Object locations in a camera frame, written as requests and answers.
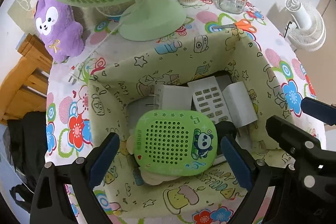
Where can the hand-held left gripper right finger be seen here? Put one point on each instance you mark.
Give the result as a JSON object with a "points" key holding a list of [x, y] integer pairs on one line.
{"points": [[236, 161]]}

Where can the round cream pocket mirror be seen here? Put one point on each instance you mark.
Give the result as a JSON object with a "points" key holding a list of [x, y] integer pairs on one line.
{"points": [[155, 178]]}

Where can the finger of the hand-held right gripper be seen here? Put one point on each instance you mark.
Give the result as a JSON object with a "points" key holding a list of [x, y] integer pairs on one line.
{"points": [[291, 137], [319, 111]]}

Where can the green printed cardboard box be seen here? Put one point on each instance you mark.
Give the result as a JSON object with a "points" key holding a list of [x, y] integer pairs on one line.
{"points": [[181, 195]]}

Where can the purple plush toy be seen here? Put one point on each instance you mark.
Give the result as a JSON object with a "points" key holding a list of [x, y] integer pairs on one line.
{"points": [[60, 37]]}

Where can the white floor fan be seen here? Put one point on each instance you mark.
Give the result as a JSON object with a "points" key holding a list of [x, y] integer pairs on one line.
{"points": [[307, 22]]}

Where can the floral tablecloth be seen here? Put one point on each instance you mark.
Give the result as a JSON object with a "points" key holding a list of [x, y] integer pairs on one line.
{"points": [[78, 108]]}

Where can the white charger with prongs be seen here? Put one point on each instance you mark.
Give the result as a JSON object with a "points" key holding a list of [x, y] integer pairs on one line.
{"points": [[173, 96]]}

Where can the white remote control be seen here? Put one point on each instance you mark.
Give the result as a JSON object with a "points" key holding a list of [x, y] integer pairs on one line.
{"points": [[210, 100]]}

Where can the green perforated panda case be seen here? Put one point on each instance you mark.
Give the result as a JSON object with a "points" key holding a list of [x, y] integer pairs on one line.
{"points": [[168, 140]]}

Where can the dark clothing pile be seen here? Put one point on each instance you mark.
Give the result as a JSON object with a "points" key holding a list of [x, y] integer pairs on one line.
{"points": [[26, 140]]}

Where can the light blue printed paper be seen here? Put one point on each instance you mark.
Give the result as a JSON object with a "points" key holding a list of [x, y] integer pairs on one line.
{"points": [[21, 43]]}

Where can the tall white power adapter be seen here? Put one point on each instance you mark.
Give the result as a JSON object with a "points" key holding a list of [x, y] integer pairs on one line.
{"points": [[240, 106]]}

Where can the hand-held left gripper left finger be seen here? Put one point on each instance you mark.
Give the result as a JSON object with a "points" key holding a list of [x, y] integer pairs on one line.
{"points": [[105, 158]]}

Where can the wooden chair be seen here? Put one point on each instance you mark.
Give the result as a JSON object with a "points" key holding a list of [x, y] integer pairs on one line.
{"points": [[23, 87]]}

